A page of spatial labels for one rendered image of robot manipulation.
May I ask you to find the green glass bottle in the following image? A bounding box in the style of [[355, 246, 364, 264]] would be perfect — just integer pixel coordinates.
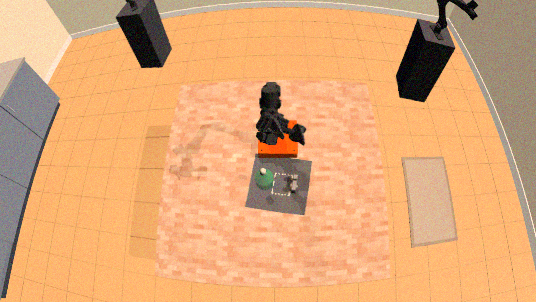
[[255, 168, 274, 190]]

